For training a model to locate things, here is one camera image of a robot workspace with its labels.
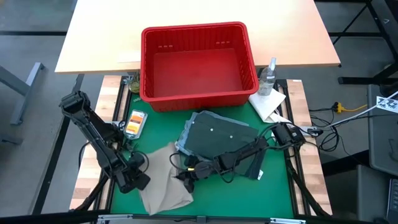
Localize clear plastic spray bottle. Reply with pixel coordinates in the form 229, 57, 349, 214
256, 57, 278, 97

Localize light blue denim garment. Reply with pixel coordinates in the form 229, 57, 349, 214
175, 110, 250, 158

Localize grey plastic case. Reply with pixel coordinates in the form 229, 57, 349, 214
368, 83, 398, 177

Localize wipes packet with orange label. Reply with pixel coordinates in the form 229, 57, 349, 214
123, 109, 148, 140

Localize grey metal table leg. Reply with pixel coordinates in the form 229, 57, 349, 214
0, 62, 45, 126

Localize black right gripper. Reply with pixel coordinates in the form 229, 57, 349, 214
175, 155, 218, 194

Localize white printed tag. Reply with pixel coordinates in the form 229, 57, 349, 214
375, 95, 398, 114

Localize black metal desk frame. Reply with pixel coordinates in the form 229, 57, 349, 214
328, 0, 398, 85

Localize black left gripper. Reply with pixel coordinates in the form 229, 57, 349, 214
117, 151, 152, 194

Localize dark blue jeans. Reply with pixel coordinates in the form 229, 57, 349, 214
244, 148, 267, 181

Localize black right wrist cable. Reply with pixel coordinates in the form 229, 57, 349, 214
169, 151, 237, 184

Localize white cloth tote bag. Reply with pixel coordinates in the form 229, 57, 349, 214
248, 88, 293, 124

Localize light wood table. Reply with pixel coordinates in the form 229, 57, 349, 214
55, 0, 341, 75

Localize white power strip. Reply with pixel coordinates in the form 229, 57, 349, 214
300, 126, 320, 137

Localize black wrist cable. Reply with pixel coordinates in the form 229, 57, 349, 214
169, 151, 237, 184
132, 150, 150, 172

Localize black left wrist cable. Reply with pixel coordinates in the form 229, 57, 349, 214
132, 150, 150, 172

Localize dark green garment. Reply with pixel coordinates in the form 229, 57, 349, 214
183, 111, 261, 160

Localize black metal rig frame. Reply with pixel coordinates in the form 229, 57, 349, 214
0, 74, 383, 224

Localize beige trousers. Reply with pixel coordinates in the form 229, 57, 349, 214
138, 142, 195, 216

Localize red plastic laundry basket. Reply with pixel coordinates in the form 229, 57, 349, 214
139, 21, 259, 112

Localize black table base bar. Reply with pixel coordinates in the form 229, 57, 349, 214
32, 73, 85, 216

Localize yellow hanging cable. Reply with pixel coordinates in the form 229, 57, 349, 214
334, 101, 368, 114

